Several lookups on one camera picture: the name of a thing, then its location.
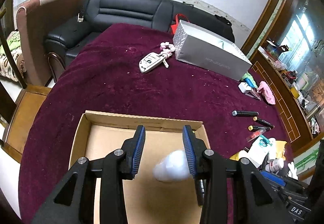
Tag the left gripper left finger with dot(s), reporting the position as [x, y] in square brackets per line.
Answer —
[72, 199]

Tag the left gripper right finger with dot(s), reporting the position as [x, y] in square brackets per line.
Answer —
[254, 200]

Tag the white bottle green label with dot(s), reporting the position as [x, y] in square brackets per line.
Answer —
[272, 150]

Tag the yellow foil packet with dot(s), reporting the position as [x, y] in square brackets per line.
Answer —
[280, 152]

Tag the teal white pack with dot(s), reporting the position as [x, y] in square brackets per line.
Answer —
[263, 141]

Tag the white pill bottle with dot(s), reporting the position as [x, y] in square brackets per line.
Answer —
[173, 168]

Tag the cardboard tray box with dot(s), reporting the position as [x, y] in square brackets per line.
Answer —
[146, 199]

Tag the white power adapter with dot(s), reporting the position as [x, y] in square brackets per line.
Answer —
[257, 154]

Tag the white cotton glove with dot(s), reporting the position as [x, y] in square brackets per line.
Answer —
[292, 172]

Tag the clear case red items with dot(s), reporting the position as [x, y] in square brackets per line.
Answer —
[256, 134]

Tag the black marker yellow cap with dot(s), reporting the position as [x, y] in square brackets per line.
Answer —
[254, 128]

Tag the black marker gold cap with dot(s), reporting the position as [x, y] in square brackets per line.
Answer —
[263, 122]

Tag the black marker grey cap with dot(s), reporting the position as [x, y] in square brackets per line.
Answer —
[244, 113]

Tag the clear pen package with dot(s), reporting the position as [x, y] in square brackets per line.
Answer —
[253, 94]

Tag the pink cloth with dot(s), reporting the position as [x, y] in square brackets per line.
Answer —
[266, 92]

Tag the wooden chair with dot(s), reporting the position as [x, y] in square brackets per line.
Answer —
[17, 116]

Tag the small white charger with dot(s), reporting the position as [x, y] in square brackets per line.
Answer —
[244, 87]

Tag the green cloth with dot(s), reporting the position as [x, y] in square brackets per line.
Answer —
[248, 78]

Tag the dark red tablecloth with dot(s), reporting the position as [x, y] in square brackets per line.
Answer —
[105, 77]

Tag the wooden brick-pattern cabinet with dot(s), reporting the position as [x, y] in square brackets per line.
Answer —
[286, 50]

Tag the white car key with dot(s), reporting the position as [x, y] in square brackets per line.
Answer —
[153, 59]

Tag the silver grey long box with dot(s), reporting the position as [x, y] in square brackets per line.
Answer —
[203, 48]

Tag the brown armchair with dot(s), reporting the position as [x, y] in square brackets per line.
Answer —
[35, 19]

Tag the black leather sofa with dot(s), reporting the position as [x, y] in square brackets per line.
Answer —
[64, 43]

